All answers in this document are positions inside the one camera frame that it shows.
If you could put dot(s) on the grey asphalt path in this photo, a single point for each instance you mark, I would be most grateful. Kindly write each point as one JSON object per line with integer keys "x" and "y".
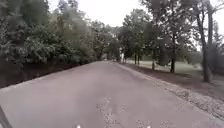
{"x": 100, "y": 90}

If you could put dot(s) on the row of trees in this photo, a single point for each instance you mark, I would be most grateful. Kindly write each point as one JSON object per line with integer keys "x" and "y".
{"x": 173, "y": 33}

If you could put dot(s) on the grass field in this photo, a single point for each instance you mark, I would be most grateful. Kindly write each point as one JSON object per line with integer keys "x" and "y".
{"x": 181, "y": 66}

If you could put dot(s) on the wood of dense trees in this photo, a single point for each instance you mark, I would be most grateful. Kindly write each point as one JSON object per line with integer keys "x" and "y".
{"x": 43, "y": 36}

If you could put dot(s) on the gravel strip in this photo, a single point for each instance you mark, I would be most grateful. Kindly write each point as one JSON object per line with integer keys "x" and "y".
{"x": 186, "y": 91}

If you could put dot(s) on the dark earth bank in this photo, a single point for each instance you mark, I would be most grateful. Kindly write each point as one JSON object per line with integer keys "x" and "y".
{"x": 30, "y": 71}

